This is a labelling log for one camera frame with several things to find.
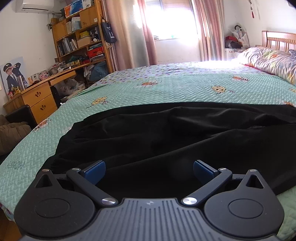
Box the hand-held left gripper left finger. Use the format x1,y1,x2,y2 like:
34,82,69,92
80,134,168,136
31,160,119,207

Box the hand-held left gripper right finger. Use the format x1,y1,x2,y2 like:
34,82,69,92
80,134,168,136
180,160,266,207

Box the thick black pants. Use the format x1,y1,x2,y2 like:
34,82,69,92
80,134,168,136
42,101,296,204

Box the wooden desk with drawers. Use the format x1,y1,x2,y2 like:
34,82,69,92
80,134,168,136
3,62,109,123

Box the clear plastic storage box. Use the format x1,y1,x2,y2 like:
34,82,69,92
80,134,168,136
57,79,86,98

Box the green bee-print bedspread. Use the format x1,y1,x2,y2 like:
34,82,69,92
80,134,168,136
0,61,296,241

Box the blue bag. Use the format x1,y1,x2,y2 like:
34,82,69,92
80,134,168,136
89,62,109,81

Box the photo frames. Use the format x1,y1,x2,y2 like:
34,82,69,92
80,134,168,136
29,71,49,81

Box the red box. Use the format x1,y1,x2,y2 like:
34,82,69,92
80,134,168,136
87,47,104,58

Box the row of books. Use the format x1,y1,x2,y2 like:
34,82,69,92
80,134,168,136
57,38,78,56

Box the brown cardboard box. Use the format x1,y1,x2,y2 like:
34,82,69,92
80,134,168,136
77,37,92,48

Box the floral pillow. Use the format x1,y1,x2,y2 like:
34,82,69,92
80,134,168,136
237,46,296,85

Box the pile of bags by window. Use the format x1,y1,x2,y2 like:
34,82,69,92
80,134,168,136
232,23,250,49

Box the navy tote bag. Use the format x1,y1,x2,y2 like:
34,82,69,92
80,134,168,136
100,22,117,44

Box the pink striped curtain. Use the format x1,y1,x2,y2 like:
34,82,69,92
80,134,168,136
192,0,226,62
103,0,158,73

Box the wooden bookshelf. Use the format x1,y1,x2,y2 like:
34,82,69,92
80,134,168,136
51,0,114,73

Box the wooden headboard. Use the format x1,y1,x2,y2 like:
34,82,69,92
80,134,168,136
261,31,296,52

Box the window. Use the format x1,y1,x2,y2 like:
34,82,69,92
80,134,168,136
144,0,200,40

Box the blue and white box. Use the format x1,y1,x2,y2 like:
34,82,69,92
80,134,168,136
64,0,84,18

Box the white air conditioner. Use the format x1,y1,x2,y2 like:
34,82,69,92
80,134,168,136
15,0,62,13

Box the wall poster of uniformed child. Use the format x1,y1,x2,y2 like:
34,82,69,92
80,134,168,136
0,56,25,100

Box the wall lamp with hanging tassel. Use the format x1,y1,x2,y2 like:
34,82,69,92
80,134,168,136
247,0,257,19

